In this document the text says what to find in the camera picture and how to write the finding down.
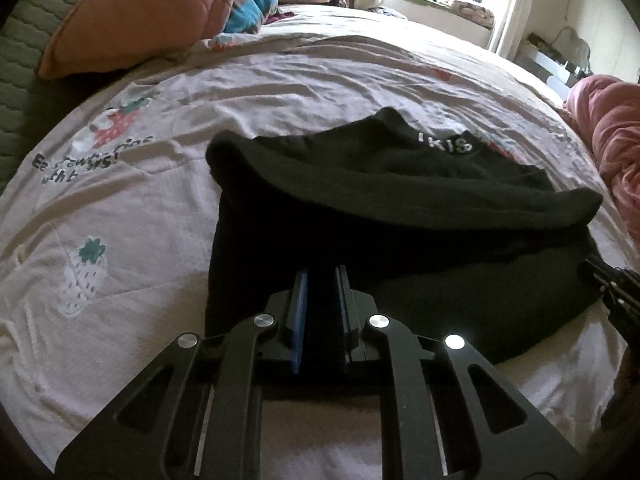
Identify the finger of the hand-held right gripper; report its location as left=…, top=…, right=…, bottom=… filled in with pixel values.
left=577, top=255, right=640, bottom=347

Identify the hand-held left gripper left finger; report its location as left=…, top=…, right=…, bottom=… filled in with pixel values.
left=55, top=270, right=313, bottom=480

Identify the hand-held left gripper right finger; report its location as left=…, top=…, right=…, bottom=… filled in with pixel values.
left=334, top=265, right=589, bottom=480

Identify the black t-shirt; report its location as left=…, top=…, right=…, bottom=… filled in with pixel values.
left=205, top=106, right=606, bottom=367

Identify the pink cloth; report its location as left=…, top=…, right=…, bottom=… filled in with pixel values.
left=564, top=74, right=640, bottom=242

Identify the printed pink bed sheet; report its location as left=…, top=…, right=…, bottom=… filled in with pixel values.
left=0, top=2, right=640, bottom=480

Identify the white furniture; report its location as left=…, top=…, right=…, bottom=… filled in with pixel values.
left=517, top=32, right=597, bottom=102

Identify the cluttered windowsill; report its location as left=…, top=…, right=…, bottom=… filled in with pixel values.
left=387, top=0, right=497, bottom=30

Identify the blue striped cloth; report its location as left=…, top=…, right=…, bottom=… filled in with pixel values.
left=222, top=0, right=281, bottom=36

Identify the pink quilted pillow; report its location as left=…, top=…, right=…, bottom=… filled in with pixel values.
left=37, top=0, right=267, bottom=80

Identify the grey quilted blanket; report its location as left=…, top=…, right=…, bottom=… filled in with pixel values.
left=0, top=0, right=117, bottom=196

